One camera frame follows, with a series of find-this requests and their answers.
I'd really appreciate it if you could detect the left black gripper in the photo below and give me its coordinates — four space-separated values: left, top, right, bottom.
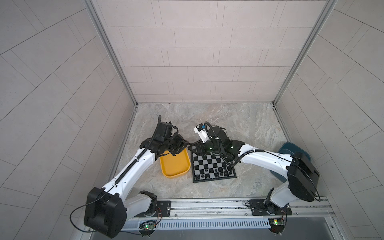
161 132 190 156

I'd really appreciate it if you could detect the black white chess board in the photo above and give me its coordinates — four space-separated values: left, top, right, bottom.
188 145 237 183

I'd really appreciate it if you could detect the yellow plastic tray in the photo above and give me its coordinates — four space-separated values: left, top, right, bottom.
160 149 191 179

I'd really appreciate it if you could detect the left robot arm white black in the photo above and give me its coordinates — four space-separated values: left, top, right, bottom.
84 121 188 238

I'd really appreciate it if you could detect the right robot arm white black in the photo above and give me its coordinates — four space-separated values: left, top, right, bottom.
194 122 321 215

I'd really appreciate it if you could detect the left controller circuit board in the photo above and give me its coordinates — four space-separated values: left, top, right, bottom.
139 221 157 237

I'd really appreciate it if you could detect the controller circuit board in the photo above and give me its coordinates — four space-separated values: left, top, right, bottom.
139 221 157 237
268 219 286 234

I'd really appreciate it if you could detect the right controller circuit board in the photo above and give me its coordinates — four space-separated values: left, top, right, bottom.
268 219 286 234

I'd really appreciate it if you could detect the teal plastic bin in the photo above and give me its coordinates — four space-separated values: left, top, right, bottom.
270 142 312 183

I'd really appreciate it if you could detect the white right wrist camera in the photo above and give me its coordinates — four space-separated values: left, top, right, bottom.
194 124 210 144

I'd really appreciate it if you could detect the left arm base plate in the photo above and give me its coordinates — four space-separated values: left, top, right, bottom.
135 201 172 218

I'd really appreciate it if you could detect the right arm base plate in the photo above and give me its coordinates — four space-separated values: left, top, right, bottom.
245 200 293 216

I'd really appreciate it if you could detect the aluminium mounting rail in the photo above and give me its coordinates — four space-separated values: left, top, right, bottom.
126 197 336 223

